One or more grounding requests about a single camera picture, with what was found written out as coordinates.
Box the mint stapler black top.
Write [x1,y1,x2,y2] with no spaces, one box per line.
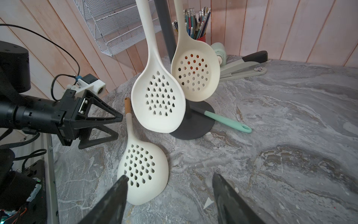
[220,50,268,82]

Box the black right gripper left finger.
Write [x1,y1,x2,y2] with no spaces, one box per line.
[79,175,129,224]

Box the grey skimmer behind grey rack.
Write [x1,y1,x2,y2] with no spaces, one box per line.
[191,106,252,133]

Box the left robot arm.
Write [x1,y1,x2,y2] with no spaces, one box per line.
[1,41,123,149]

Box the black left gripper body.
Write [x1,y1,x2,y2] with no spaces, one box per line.
[15,90,90,147]

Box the white wire mesh shelf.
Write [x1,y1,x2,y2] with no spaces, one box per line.
[74,0,145,57]

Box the aluminium rail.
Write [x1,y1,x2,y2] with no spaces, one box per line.
[42,133,60,224]

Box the red metal pencil cup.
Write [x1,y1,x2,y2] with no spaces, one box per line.
[197,34,206,42]

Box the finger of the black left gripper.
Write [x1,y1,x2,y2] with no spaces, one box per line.
[81,90,123,128]
[78,125,119,149]

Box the large cream skimmer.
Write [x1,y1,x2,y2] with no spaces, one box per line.
[117,97,169,205]

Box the bundle of pencils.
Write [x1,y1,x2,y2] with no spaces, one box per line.
[183,7,211,40]

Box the mint green pencil sharpener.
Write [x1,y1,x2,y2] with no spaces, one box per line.
[211,43,227,67]

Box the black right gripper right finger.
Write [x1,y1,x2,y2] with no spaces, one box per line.
[212,173,264,224]

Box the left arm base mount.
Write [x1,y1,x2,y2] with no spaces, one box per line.
[1,149,47,224]

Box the grey utensil rack stand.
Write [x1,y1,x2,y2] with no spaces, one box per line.
[154,0,215,140]

